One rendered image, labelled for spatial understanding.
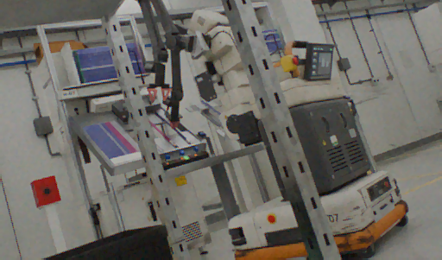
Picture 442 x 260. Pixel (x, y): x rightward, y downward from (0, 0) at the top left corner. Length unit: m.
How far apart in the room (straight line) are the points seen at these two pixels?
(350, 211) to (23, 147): 3.40
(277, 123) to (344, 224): 1.48
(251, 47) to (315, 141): 1.49
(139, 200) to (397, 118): 5.33
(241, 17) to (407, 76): 7.69
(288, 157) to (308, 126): 1.48
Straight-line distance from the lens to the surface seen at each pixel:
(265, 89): 0.67
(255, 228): 2.32
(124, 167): 2.90
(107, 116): 3.42
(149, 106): 3.47
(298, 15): 6.33
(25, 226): 4.69
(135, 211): 3.22
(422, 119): 8.30
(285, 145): 0.66
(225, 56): 2.55
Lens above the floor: 0.51
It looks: 8 degrees up
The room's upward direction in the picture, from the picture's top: 17 degrees counter-clockwise
